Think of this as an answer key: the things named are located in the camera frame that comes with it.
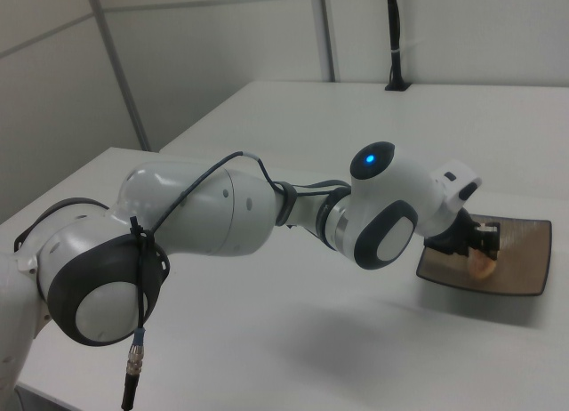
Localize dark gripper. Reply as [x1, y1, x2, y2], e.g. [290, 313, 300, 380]
[423, 207, 501, 262]

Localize sugar-coated oval bread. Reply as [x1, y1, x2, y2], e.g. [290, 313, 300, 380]
[466, 249, 499, 280]

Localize brown square ceramic plate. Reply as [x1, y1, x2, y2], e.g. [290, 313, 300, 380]
[416, 214, 554, 298]

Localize black camera pole with clamp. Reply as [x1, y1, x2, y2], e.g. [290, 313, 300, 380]
[383, 0, 413, 93]

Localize grey partition post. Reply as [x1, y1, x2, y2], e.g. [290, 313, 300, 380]
[308, 0, 338, 83]
[83, 0, 151, 153]

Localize grey cable with metal connector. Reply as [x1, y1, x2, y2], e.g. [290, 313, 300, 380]
[119, 149, 353, 410]

